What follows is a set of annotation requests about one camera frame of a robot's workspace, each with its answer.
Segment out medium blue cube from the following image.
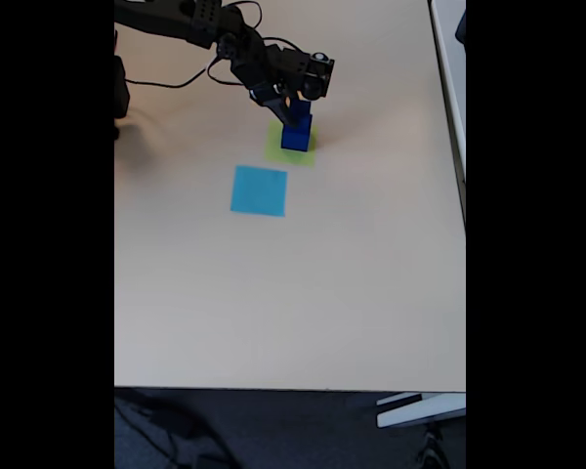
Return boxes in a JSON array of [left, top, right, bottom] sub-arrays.
[[291, 99, 314, 130]]

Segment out large blue cube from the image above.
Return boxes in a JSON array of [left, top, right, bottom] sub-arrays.
[[279, 112, 315, 152]]

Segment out green paper square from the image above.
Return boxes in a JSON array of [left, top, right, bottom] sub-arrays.
[[264, 120, 318, 168]]

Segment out light blue paper square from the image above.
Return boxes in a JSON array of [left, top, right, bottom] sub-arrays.
[[229, 164, 288, 219]]

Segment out white table foot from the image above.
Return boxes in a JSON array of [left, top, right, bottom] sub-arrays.
[[375, 392, 467, 430]]

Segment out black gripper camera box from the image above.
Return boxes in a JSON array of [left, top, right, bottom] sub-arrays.
[[277, 50, 337, 100]]

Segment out black camera cable loop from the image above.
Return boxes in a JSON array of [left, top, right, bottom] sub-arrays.
[[227, 0, 319, 59]]

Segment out black floor cable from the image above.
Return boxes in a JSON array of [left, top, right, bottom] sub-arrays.
[[417, 422, 453, 469], [114, 390, 235, 469]]

